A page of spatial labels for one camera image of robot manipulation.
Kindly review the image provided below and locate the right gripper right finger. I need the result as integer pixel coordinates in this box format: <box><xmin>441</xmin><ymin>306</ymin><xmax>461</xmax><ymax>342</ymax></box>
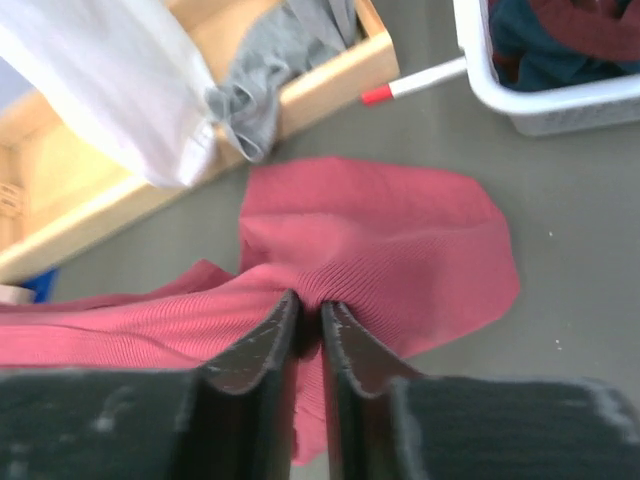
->
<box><xmin>320</xmin><ymin>302</ymin><xmax>423</xmax><ymax>479</ymax></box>

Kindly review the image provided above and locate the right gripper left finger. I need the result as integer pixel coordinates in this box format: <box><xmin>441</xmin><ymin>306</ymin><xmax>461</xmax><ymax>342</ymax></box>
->
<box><xmin>174</xmin><ymin>291</ymin><xmax>300</xmax><ymax>479</ymax></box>

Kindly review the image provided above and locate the red tank top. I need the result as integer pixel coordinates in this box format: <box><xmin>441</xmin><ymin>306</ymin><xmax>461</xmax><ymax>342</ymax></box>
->
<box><xmin>1</xmin><ymin>158</ymin><xmax>520</xmax><ymax>479</ymax></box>

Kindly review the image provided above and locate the grey tank top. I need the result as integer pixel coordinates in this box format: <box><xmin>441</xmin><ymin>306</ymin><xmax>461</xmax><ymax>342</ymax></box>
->
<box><xmin>206</xmin><ymin>0</ymin><xmax>357</xmax><ymax>162</ymax></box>

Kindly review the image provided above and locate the white garment on hanger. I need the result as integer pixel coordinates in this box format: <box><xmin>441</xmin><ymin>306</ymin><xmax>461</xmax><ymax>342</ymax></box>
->
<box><xmin>1</xmin><ymin>1</ymin><xmax>216</xmax><ymax>187</ymax></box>

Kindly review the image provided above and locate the brown board blue edge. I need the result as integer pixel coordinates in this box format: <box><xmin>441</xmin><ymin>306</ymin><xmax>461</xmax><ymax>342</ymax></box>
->
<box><xmin>1</xmin><ymin>269</ymin><xmax>58</xmax><ymax>305</ymax></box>

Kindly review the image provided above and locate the wooden clothes rack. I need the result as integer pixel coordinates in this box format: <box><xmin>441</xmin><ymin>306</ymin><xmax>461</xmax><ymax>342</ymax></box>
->
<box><xmin>1</xmin><ymin>1</ymin><xmax>399</xmax><ymax>284</ymax></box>

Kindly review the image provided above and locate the red capped white marker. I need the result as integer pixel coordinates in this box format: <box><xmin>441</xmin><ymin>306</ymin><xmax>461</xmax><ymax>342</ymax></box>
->
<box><xmin>361</xmin><ymin>57</ymin><xmax>467</xmax><ymax>106</ymax></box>

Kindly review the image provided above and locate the dark navy garment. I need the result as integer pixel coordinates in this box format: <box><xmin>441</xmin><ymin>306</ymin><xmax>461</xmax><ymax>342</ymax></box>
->
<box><xmin>487</xmin><ymin>0</ymin><xmax>639</xmax><ymax>92</ymax></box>

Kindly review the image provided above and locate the white laundry basket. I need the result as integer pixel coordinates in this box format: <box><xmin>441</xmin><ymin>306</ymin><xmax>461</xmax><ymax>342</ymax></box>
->
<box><xmin>453</xmin><ymin>1</ymin><xmax>639</xmax><ymax>137</ymax></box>

